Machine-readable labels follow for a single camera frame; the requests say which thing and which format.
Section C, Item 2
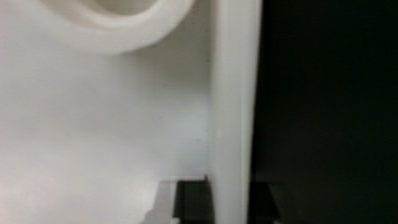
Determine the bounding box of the white square tabletop part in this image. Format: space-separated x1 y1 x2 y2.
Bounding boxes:
0 0 263 224

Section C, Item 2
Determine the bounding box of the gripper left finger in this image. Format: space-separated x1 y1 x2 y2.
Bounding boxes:
141 176 212 224

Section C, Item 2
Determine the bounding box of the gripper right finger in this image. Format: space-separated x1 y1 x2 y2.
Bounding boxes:
249 182 281 224

